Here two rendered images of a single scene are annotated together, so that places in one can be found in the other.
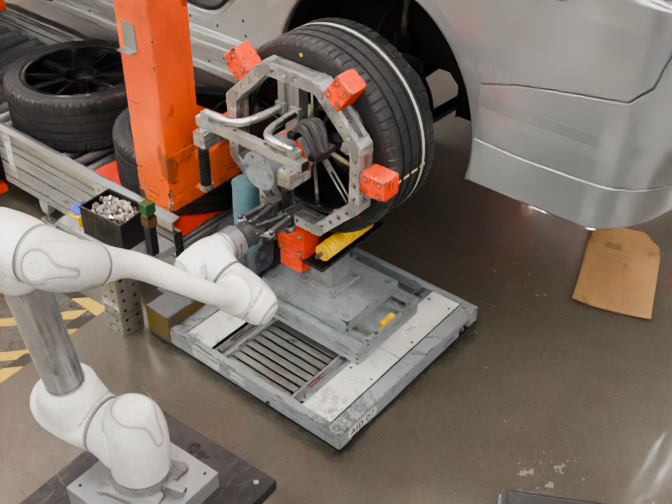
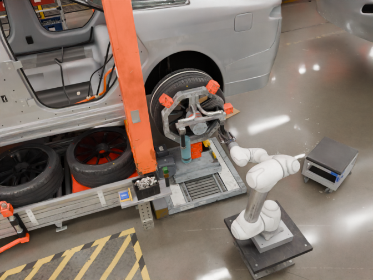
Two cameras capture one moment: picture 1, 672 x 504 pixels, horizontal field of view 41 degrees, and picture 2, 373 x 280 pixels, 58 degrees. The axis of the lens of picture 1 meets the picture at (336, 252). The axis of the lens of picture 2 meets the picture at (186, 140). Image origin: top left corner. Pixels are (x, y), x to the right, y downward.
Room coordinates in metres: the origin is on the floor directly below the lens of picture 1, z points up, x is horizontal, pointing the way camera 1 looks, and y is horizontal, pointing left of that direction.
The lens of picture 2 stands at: (1.10, 2.07, 2.59)
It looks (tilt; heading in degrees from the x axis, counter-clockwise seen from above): 40 degrees down; 306
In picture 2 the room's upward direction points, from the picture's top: 4 degrees counter-clockwise
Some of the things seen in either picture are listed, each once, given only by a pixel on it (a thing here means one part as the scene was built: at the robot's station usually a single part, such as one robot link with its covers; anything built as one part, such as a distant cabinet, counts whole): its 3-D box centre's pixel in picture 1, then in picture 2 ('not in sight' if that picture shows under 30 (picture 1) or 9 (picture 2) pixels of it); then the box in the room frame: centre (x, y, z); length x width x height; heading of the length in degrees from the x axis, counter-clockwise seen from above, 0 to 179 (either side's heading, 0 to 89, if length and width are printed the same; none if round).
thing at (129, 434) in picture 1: (133, 435); (268, 214); (1.54, 0.51, 0.53); 0.18 x 0.16 x 0.22; 62
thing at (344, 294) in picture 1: (330, 257); (190, 150); (2.56, 0.02, 0.32); 0.40 x 0.30 x 0.28; 51
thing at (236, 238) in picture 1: (230, 243); (233, 148); (1.96, 0.29, 0.83); 0.09 x 0.06 x 0.09; 51
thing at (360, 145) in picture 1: (297, 148); (193, 117); (2.43, 0.13, 0.85); 0.54 x 0.07 x 0.54; 51
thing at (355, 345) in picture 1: (334, 300); (192, 163); (2.55, 0.00, 0.13); 0.50 x 0.36 x 0.10; 51
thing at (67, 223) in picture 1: (115, 235); (145, 193); (2.52, 0.77, 0.44); 0.43 x 0.17 x 0.03; 51
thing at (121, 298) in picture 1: (118, 282); (145, 210); (2.54, 0.79, 0.21); 0.10 x 0.10 x 0.42; 51
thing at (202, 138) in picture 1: (209, 134); (181, 128); (2.37, 0.39, 0.93); 0.09 x 0.05 x 0.05; 141
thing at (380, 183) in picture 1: (379, 183); (226, 109); (2.24, -0.12, 0.85); 0.09 x 0.08 x 0.07; 51
